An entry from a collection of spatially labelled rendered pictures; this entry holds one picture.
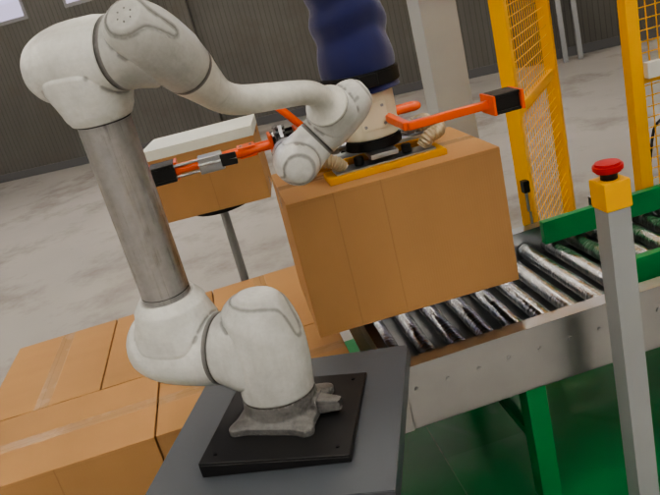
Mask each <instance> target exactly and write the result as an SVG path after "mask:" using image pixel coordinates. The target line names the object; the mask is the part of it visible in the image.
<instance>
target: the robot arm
mask: <svg viewBox="0 0 660 495"><path fill-rule="evenodd" d="M20 68H21V73H22V77H23V80H24V82H25V84H26V86H27V88H28V89H29V90H30V91H31V92H32V93H33V94H34V95H36V96H37V97H38V98H40V99H41V100H43V101H45V102H47V103H50V104H51V105H52V106H53V107H54V108H55V109H56V111H57V112H58V113H59V114H60V115H61V116H62V117H63V119H64V120H65V122H66V123H67V124H68V125H70V126H71V127H72V128H73V129H77V130H78V132H79V135H80V138H81V140H82V145H83V147H84V150H85V152H86V155H87V158H88V160H89V163H90V166H91V168H92V171H93V174H94V176H95V179H96V181H97V184H98V186H99V188H100V191H101V194H102V196H103V199H104V201H105V204H106V207H107V209H108V212H109V215H110V217H111V220H112V223H113V225H114V228H115V230H116V233H117V236H118V238H119V241H120V244H121V246H122V249H123V251H124V254H125V257H126V259H127V261H128V264H129V266H130V269H131V271H132V274H133V277H134V279H135V282H136V285H137V289H138V292H139V294H140V299H139V301H138V303H137V307H136V310H135V313H134V316H135V321H134V322H133V324H132V325H131V327H130V330H129V332H128V335H127V341H126V348H127V354H128V358H129V360H130V363H131V365H132V366H133V368H134V369H135V370H136V371H137V372H139V373H140V374H142V375H143V376H145V377H147V378H149V379H151V380H154V381H157V382H160V383H164V384H171V385H181V386H212V385H223V386H225V387H228V388H230V389H232V390H235V391H238V392H241V394H242V398H243V403H244V410H243V412H242V413H241V415H240V416H239V418H238V419H237V420H236V421H235V422H234V423H233V424H232V425H231V426H230V428H229V431H230V435H231V436H232V437H242V436H250V435H286V436H299V437H302V438H306V437H310V436H311V435H313V434H314V432H315V424H316V422H317V420H318V418H319V416H320V414H321V413H330V412H334V411H339V410H341V409H342V403H343V399H342V397H341V396H338V395H333V393H334V387H333V384H332V383H318V384H315V382H314V378H313V371H312V362H311V356H310V351H309V347H308V343H307V339H306V335H305V332H304V329H303V324H302V322H301V320H300V317H299V315H298V313H297V312H296V310H295V308H294V306H293V305H292V304H291V302H290V301H289V300H288V298H287V297H286V296H285V295H284V294H283V293H282V292H280V291H278V290H276V289H274V288H272V287H268V286H255V287H250V288H246V289H243V290H241V291H239V292H237V293H236V294H234V295H233V296H231V297H230V298H229V299H228V300H227V301H226V303H225V304H224V306H223V307H222V310H221V311H218V308H217V307H216V306H215V304H214V303H213V302H212V301H211V300H210V298H209V297H208V296H207V295H206V293H205V291H204V290H203V289H202V288H201V287H200V286H198V285H196V284H194V283H192V282H190V281H188V278H187V275H186V272H185V269H184V266H183V263H182V260H181V258H180V255H179V252H178V250H177V247H176V244H175V241H174V238H173V235H172V232H171V229H170V226H169V223H168V220H167V218H166V215H165V212H164V209H163V206H162V203H161V200H160V197H159V194H158V191H157V189H156V186H155V184H154V181H153V178H152V175H151V172H150V169H149V166H148V163H147V160H146V158H145V155H144V152H143V149H142V146H141V143H140V140H139V137H138V132H137V129H136V127H135V124H134V121H133V118H132V115H131V113H132V112H133V109H134V103H135V100H134V89H138V88H157V87H160V86H163V87H165V88H167V89H169V90H170V91H172V92H173V93H175V94H177V95H180V96H182V97H184V98H186V99H188V100H191V101H193V102H195V103H197V104H199V105H201V106H203V107H205V108H207V109H209V110H212V111H214V112H217V113H221V114H226V115H249V114H255V113H261V112H267V111H272V110H278V109H284V108H289V107H295V106H302V105H306V107H305V111H306V119H305V120H304V122H303V124H301V125H300V126H299V127H298V128H297V129H296V130H295V131H294V132H293V133H292V134H290V135H289V136H288V137H287V136H286V135H285V130H284V125H281V124H279V125H275V126H272V130H273V131H274V132H273V133H271V135H272V136H273V137H275V138H276V143H275V144H274V147H273V149H272V156H273V166H274V169H275V171H276V173H277V175H278V176H279V177H280V178H281V179H282V180H283V181H285V182H286V183H288V184H290V185H293V186H304V185H306V184H308V183H310V182H311V181H312V180H313V179H314V178H315V177H316V176H317V174H318V172H319V171H320V169H321V167H322V166H323V164H324V163H325V161H326V160H327V159H328V157H329V156H330V155H331V154H332V153H333V152H334V151H335V150H336V149H337V148H338V147H339V146H341V145H342V144H343V143H344V142H345V141H346V140H347V139H348V138H349V137H350V136H351V135H352V134H353V133H354V132H355V131H356V130H357V129H358V127H359V126H360V125H361V124H362V122H363V121H364V119H365V118H366V116H367V114H368V113H369V110H370V108H371V105H372V101H371V100H372V96H371V93H370V91H369V90H368V89H367V87H366V86H365V85H364V84H363V83H362V82H360V81H358V80H354V79H348V80H344V81H341V82H338V83H337V84H336V85H333V84H327V85H324V84H322V83H320V82H314V81H287V82H264V83H252V84H236V83H232V82H229V81H228V80H227V79H226V78H225V77H224V75H223V74H222V72H221V71H220V69H219V68H218V66H217V65H216V63H215V62H214V60H213V58H212V56H211V55H210V53H209V52H208V51H207V50H206V48H205V47H204V46H203V45H202V43H201V42H200V41H199V39H198V38H197V36H196V35H195V34H194V33H193V32H192V31H191V30H190V29H189V28H188V27H186V26H185V25H184V24H183V23H182V22H181V21H180V20H178V19H177V18H176V17H175V16H173V15H172V14H171V13H170V12H168V11H167V10H165V9H163V8H162V7H160V6H158V5H156V4H154V3H151V2H149V1H146V0H119V1H117V2H115V3H114V4H113V5H112V6H111V7H110V8H109V9H108V11H107V12H106V14H92V15H87V16H82V17H78V18H74V19H70V20H66V21H64V22H61V23H58V24H55V25H53V26H51V27H48V28H46V29H44V30H43V31H41V32H40V33H38V34H37V35H36V36H34V37H33V38H32V39H31V40H30V41H29V42H28V43H27V45H26V46H25V48H24V49H23V52H22V55H21V61H20ZM331 150H332V151H333V152H332V151H331Z"/></svg>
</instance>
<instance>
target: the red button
mask: <svg viewBox="0 0 660 495"><path fill-rule="evenodd" d="M591 169H592V172H593V173H595V174H596V175H600V181H603V182H609V181H614V180H616V179H618V173H619V172H621V171H622V169H624V162H623V161H621V160H620V159H618V158H607V159H602V160H599V161H596V162H595V163H594V164H593V165H592V166H591Z"/></svg>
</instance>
